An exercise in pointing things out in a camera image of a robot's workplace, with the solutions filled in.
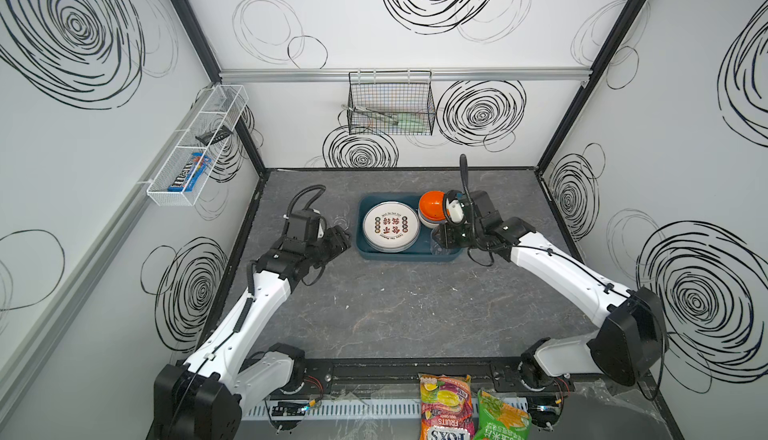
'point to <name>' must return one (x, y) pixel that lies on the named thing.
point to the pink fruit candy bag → (446, 407)
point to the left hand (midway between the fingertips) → (349, 239)
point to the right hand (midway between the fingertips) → (433, 235)
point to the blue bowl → (429, 221)
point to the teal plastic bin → (422, 250)
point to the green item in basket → (408, 122)
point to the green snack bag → (499, 421)
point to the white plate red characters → (391, 227)
